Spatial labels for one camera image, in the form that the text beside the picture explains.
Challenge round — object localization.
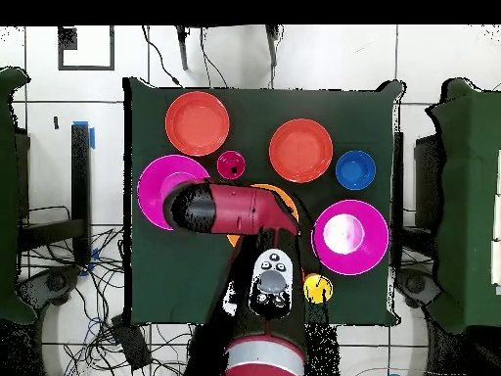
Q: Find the dark green tablecloth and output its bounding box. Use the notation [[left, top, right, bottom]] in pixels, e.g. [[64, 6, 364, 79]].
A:
[[122, 75, 406, 330]]

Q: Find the black frame stand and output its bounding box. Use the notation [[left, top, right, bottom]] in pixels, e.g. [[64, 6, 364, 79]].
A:
[[17, 122, 93, 267]]

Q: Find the yellow plastic cup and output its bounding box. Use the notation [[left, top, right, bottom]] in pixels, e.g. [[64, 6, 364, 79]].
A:
[[303, 272, 335, 306]]

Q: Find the pink large bowl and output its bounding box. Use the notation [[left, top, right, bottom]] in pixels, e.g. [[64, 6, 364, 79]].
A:
[[136, 154, 212, 232], [311, 199, 390, 277]]

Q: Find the blue small bowl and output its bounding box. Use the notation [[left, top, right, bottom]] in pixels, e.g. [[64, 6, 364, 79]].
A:
[[335, 149, 378, 192]]

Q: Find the black stand leg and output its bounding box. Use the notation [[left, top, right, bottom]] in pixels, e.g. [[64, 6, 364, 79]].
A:
[[265, 24, 280, 68], [174, 24, 190, 71]]

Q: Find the black power box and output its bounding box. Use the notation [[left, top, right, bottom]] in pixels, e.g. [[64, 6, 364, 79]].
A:
[[110, 313, 153, 372]]

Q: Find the orange large bowl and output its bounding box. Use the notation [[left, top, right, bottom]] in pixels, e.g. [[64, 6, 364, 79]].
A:
[[225, 182, 301, 249]]

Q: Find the crimson plastic cup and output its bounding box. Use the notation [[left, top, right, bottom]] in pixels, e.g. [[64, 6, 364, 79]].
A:
[[215, 149, 247, 181]]

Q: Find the black cable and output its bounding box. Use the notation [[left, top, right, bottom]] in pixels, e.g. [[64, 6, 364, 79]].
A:
[[141, 24, 183, 88]]

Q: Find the blue tape strip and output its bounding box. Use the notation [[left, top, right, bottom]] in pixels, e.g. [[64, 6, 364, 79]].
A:
[[72, 119, 96, 150]]

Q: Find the red shallow bowl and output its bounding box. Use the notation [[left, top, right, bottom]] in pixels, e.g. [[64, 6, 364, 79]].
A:
[[268, 117, 335, 184], [164, 90, 231, 158]]

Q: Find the green cloth covered table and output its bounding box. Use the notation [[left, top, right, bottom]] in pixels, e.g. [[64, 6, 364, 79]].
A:
[[0, 66, 38, 326], [425, 76, 501, 334]]

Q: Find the black pedestal foot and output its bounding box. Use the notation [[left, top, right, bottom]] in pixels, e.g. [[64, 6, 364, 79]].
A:
[[17, 264, 84, 307], [393, 267, 443, 310]]

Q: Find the tangle of black cables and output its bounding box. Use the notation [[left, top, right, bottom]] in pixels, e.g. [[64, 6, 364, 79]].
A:
[[19, 205, 197, 376]]

